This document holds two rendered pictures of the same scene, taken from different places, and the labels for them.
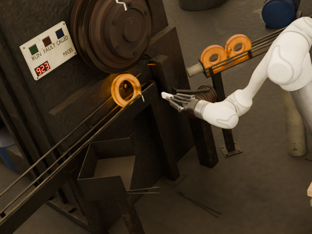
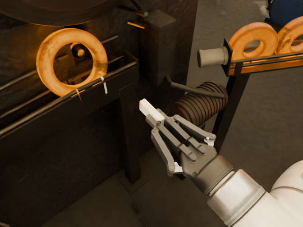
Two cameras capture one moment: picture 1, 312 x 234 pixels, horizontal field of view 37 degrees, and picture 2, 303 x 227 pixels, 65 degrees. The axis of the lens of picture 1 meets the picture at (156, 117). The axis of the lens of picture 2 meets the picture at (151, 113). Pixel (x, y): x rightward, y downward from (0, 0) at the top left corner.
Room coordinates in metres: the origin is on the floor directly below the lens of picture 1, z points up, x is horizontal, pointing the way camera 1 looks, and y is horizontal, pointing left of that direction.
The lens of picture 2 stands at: (1.69, -0.08, 1.14)
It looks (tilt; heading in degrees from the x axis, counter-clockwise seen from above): 48 degrees down; 359
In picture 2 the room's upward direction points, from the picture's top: straight up
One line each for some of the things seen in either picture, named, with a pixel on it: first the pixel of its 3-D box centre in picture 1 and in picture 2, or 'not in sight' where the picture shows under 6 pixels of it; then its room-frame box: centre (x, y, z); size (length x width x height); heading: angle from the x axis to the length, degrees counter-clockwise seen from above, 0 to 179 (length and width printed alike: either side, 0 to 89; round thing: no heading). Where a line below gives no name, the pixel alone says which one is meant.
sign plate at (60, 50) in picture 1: (49, 50); not in sight; (2.09, 0.40, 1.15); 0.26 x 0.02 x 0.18; 129
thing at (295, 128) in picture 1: (294, 117); not in sight; (2.17, -0.80, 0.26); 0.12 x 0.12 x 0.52
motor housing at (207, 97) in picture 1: (205, 127); (192, 136); (2.32, -0.28, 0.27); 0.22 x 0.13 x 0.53; 129
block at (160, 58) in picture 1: (163, 75); (156, 50); (2.38, -0.11, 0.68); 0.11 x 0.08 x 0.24; 39
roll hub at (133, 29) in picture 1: (129, 29); not in sight; (2.14, 0.00, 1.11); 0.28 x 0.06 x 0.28; 129
